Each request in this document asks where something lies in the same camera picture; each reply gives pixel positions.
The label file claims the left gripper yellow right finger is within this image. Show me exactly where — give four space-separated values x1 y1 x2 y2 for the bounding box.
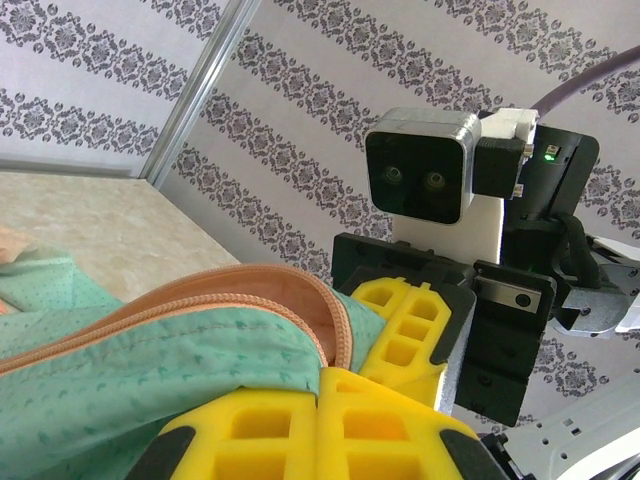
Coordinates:
317 366 507 480

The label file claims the orange and green zip jacket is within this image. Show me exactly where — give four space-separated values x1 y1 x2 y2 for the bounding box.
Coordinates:
0 223 389 480

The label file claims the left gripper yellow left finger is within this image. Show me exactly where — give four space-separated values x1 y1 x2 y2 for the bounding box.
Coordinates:
128 384 324 480

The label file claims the aluminium frame corner post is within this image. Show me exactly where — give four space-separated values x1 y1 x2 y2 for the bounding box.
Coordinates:
138 0 262 187

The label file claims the thin aluminium wall rail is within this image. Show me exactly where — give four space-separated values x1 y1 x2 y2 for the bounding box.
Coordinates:
0 156 149 182

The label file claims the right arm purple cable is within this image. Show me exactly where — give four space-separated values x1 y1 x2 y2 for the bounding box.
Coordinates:
528 43 640 115

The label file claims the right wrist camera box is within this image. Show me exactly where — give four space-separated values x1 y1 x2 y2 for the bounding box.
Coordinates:
363 106 484 226

